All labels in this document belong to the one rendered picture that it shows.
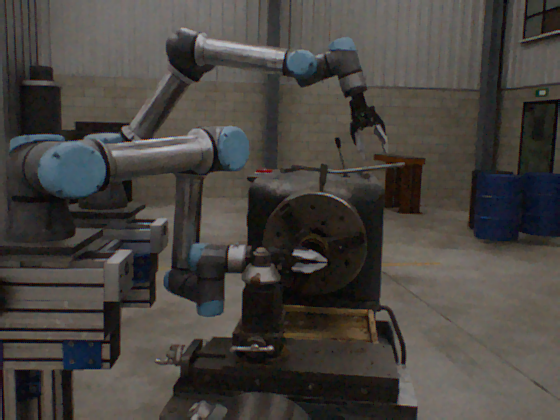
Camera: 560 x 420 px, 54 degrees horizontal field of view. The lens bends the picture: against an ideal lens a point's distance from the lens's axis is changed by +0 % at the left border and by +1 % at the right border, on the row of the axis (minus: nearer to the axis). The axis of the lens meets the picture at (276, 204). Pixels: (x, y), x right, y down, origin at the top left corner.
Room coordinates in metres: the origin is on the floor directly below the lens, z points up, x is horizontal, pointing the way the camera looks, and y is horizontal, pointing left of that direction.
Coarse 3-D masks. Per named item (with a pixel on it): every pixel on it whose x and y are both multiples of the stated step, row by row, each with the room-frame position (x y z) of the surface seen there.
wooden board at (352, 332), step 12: (288, 312) 1.56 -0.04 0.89; (300, 312) 1.56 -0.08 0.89; (312, 312) 1.56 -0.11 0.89; (324, 312) 1.55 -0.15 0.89; (336, 312) 1.55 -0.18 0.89; (348, 312) 1.55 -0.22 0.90; (360, 312) 1.54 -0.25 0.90; (372, 312) 1.53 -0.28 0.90; (288, 324) 1.47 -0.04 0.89; (300, 324) 1.47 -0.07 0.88; (312, 324) 1.47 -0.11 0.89; (324, 324) 1.48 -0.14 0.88; (336, 324) 1.48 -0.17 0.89; (348, 324) 1.48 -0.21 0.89; (360, 324) 1.48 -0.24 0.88; (372, 324) 1.43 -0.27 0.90; (288, 336) 1.38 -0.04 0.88; (300, 336) 1.38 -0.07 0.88; (312, 336) 1.38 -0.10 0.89; (324, 336) 1.38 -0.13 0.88; (336, 336) 1.39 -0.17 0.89; (348, 336) 1.39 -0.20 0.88; (360, 336) 1.39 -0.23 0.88; (372, 336) 1.34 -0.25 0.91
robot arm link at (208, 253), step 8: (192, 248) 1.42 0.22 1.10; (200, 248) 1.42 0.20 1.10; (208, 248) 1.42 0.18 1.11; (216, 248) 1.42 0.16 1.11; (224, 248) 1.42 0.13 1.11; (192, 256) 1.41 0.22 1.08; (200, 256) 1.41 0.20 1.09; (208, 256) 1.41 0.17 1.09; (216, 256) 1.40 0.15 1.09; (224, 256) 1.40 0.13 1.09; (192, 264) 1.41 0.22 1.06; (200, 264) 1.41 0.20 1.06; (208, 264) 1.40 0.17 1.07; (216, 264) 1.40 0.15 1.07; (224, 264) 1.40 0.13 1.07; (200, 272) 1.41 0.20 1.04; (208, 272) 1.40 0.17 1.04; (216, 272) 1.41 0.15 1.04; (224, 272) 1.42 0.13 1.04
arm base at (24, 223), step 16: (16, 208) 1.21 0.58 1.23; (32, 208) 1.20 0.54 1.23; (48, 208) 1.21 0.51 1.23; (64, 208) 1.25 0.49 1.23; (16, 224) 1.19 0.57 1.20; (32, 224) 1.19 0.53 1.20; (48, 224) 1.21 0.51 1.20; (64, 224) 1.23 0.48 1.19; (16, 240) 1.19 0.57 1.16; (32, 240) 1.18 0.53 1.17; (48, 240) 1.20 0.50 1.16
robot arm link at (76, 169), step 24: (48, 144) 1.15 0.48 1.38; (72, 144) 1.11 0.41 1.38; (96, 144) 1.18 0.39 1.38; (120, 144) 1.24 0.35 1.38; (144, 144) 1.27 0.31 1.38; (168, 144) 1.31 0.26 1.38; (192, 144) 1.35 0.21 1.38; (216, 144) 1.38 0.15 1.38; (240, 144) 1.42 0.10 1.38; (48, 168) 1.09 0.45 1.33; (72, 168) 1.11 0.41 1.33; (96, 168) 1.14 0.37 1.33; (120, 168) 1.20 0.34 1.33; (144, 168) 1.25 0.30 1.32; (168, 168) 1.30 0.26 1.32; (192, 168) 1.37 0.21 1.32; (216, 168) 1.40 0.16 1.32; (240, 168) 1.42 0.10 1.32; (48, 192) 1.14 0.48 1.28; (72, 192) 1.11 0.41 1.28
